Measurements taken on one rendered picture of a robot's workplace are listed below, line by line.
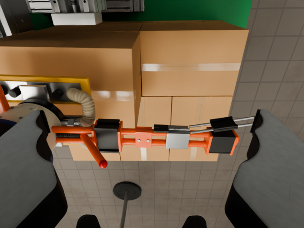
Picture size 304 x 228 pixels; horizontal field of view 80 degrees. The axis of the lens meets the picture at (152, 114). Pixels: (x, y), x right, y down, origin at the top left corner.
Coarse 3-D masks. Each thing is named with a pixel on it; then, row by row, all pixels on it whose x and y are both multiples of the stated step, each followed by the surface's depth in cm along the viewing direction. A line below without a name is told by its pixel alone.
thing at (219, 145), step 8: (208, 128) 57; (216, 136) 54; (224, 136) 54; (232, 136) 54; (208, 144) 56; (216, 144) 56; (224, 144) 55; (232, 144) 55; (208, 152) 57; (216, 152) 57; (224, 152) 57; (232, 152) 57
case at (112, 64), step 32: (32, 32) 95; (64, 32) 96; (96, 32) 98; (128, 32) 99; (0, 64) 70; (32, 64) 70; (64, 64) 70; (96, 64) 69; (128, 64) 69; (96, 96) 77; (128, 96) 76
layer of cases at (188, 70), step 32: (160, 32) 100; (192, 32) 100; (224, 32) 99; (160, 64) 109; (192, 64) 109; (224, 64) 109; (160, 96) 121; (192, 96) 120; (224, 96) 120; (192, 128) 134; (128, 160) 152; (160, 160) 151; (192, 160) 151
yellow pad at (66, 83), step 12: (0, 84) 60; (12, 84) 60; (24, 84) 60; (36, 84) 60; (48, 84) 60; (60, 84) 60; (72, 84) 60; (84, 84) 60; (12, 96) 60; (60, 96) 60
